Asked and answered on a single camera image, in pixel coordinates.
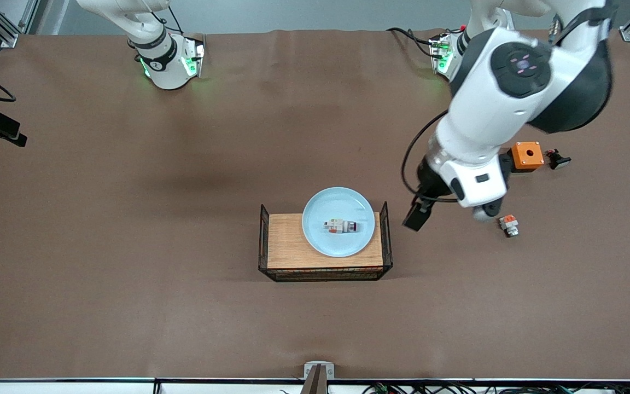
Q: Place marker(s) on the small grey orange component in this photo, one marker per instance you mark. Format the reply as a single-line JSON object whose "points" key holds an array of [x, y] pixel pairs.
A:
{"points": [[340, 226]]}

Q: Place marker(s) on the orange button enclosure box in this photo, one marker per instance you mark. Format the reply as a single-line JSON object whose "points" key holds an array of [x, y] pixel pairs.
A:
{"points": [[527, 155]]}

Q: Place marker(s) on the orange grey switch block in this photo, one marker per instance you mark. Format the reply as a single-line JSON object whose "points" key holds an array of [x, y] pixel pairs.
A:
{"points": [[509, 224]]}

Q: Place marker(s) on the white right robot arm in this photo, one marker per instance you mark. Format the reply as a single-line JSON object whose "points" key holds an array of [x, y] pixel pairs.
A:
{"points": [[156, 54]]}

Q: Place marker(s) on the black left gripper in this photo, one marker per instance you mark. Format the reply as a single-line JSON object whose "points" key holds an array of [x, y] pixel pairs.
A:
{"points": [[429, 182]]}

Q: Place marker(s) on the table cover sheet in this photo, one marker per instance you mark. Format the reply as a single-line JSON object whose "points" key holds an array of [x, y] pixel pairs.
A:
{"points": [[129, 219]]}

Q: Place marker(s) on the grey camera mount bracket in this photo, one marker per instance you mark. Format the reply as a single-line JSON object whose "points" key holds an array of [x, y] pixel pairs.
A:
{"points": [[319, 372]]}

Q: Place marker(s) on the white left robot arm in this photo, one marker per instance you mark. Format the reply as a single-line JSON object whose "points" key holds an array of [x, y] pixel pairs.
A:
{"points": [[512, 93]]}

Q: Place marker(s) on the black push button part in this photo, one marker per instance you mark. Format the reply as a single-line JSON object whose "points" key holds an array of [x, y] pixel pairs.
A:
{"points": [[558, 159]]}

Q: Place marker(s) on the light blue round plate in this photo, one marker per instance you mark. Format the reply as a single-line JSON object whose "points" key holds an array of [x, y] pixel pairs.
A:
{"points": [[338, 221]]}

